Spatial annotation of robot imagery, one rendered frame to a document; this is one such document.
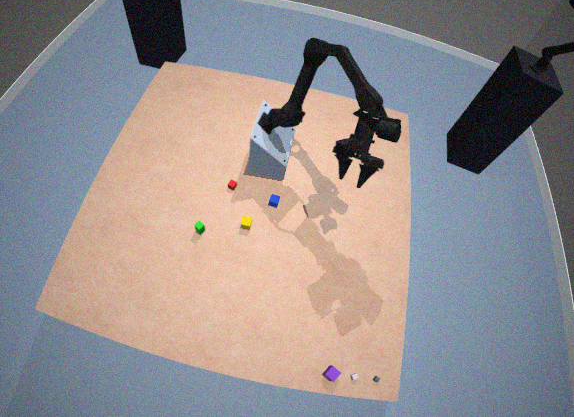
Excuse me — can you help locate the yellow cube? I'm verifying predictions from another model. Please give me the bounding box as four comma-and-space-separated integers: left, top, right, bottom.
241, 216, 252, 230

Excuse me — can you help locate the purple block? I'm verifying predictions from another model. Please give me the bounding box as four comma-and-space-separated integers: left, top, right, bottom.
323, 365, 342, 382

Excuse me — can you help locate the blue cube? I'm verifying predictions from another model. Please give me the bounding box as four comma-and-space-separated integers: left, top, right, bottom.
269, 194, 280, 207

